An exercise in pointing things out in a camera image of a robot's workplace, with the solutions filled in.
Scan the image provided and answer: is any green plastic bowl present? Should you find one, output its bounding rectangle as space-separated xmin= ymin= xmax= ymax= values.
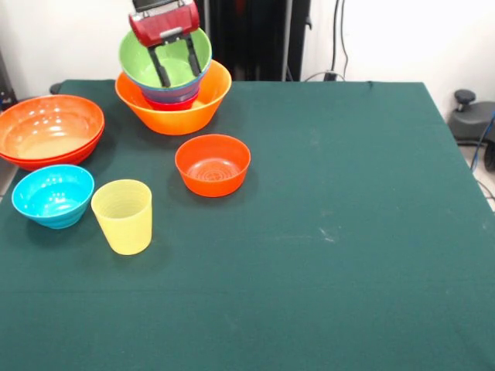
xmin=118 ymin=26 xmax=213 ymax=90

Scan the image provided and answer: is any small magenta plastic bowl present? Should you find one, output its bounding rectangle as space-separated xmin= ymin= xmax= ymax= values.
xmin=145 ymin=96 xmax=199 ymax=112

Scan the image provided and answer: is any small orange-red plastic bowl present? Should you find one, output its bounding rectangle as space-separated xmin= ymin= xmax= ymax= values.
xmin=174 ymin=134 xmax=252 ymax=199

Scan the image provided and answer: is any black wall cable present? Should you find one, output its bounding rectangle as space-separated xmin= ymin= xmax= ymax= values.
xmin=330 ymin=0 xmax=351 ymax=78

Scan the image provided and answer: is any small blue plastic bowl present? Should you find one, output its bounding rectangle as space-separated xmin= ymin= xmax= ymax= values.
xmin=139 ymin=87 xmax=201 ymax=104

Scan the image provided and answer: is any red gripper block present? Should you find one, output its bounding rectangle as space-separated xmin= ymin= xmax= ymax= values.
xmin=128 ymin=0 xmax=203 ymax=88

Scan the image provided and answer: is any large orange plastic bowl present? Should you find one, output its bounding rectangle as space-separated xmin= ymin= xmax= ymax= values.
xmin=114 ymin=58 xmax=233 ymax=136

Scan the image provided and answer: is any large red plastic bowl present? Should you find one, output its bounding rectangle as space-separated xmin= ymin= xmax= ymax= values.
xmin=0 ymin=127 xmax=105 ymax=172
xmin=0 ymin=94 xmax=106 ymax=162

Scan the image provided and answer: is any dark green tablecloth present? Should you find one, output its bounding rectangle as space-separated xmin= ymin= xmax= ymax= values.
xmin=0 ymin=79 xmax=495 ymax=371

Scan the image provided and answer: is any yellow plastic cup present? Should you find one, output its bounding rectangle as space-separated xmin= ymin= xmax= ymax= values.
xmin=90 ymin=179 xmax=153 ymax=257

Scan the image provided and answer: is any small cyan plastic bowl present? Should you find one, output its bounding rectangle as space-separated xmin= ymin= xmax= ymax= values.
xmin=11 ymin=165 xmax=96 ymax=230

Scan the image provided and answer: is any large blue plastic bowl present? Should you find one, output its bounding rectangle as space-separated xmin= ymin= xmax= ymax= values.
xmin=122 ymin=57 xmax=213 ymax=100

